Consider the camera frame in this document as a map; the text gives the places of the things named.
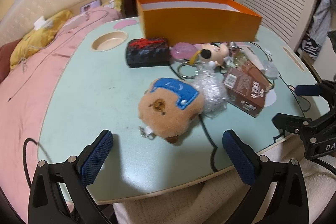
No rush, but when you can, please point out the purple phone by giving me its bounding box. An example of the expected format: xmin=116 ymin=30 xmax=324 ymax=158
xmin=80 ymin=0 xmax=101 ymax=13

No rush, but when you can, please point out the dark red pillow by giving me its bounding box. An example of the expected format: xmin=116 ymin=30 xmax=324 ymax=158
xmin=0 ymin=39 xmax=21 ymax=83

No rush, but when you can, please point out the clear plastic capsule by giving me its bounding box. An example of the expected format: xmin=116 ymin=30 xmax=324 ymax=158
xmin=262 ymin=60 xmax=279 ymax=80

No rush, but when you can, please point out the white cosmetic tube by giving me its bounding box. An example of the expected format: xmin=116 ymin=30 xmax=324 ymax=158
xmin=241 ymin=46 xmax=265 ymax=73

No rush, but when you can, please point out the bubble wrap bundle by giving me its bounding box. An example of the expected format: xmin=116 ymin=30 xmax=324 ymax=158
xmin=192 ymin=63 xmax=228 ymax=119

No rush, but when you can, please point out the orange storage box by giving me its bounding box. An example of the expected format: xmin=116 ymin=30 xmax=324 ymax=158
xmin=136 ymin=0 xmax=262 ymax=46

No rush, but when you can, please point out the dark red patterned pouch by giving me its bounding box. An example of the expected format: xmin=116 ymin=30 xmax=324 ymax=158
xmin=125 ymin=38 xmax=171 ymax=68

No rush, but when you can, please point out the pink duvet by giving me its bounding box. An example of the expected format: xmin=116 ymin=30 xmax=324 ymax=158
xmin=1 ymin=7 xmax=121 ymax=222

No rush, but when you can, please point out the cartoon figure keychain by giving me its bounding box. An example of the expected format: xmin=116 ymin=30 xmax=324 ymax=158
xmin=189 ymin=43 xmax=230 ymax=69

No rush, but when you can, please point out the metal key ring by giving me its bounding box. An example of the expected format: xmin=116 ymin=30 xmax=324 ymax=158
xmin=176 ymin=61 xmax=203 ymax=81

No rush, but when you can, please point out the brown cardboard box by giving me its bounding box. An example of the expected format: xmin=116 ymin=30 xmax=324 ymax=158
xmin=223 ymin=67 xmax=273 ymax=118

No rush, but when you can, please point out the black cable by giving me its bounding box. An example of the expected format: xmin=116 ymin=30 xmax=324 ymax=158
xmin=22 ymin=43 xmax=310 ymax=188

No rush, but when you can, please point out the capybara plush with blue cap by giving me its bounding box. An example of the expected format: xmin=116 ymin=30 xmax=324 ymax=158
xmin=138 ymin=78 xmax=205 ymax=144

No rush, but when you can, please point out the pink plastic capsule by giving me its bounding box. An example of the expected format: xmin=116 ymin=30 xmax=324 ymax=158
xmin=170 ymin=42 xmax=198 ymax=60

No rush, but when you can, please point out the yellow pillow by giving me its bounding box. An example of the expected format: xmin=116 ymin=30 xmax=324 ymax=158
xmin=10 ymin=10 xmax=74 ymax=70

